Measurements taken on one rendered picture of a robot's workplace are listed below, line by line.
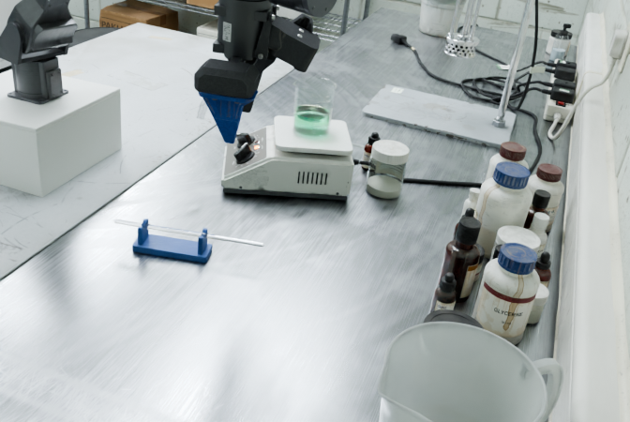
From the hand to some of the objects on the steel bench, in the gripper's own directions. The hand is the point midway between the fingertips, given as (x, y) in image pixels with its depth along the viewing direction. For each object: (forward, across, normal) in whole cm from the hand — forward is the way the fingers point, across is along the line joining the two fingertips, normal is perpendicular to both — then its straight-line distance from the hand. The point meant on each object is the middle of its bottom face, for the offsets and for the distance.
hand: (239, 99), depth 79 cm
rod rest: (+23, 0, -8) cm, 24 cm away
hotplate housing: (+23, -25, +4) cm, 34 cm away
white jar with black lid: (+22, +16, +27) cm, 39 cm away
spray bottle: (+25, -121, +66) cm, 140 cm away
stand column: (+23, -61, +42) cm, 78 cm away
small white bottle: (+23, -10, +41) cm, 48 cm away
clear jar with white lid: (+23, -26, +20) cm, 40 cm away
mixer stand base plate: (+24, -64, +31) cm, 75 cm away
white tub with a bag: (+25, -134, +33) cm, 140 cm away
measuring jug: (+22, +31, +27) cm, 46 cm away
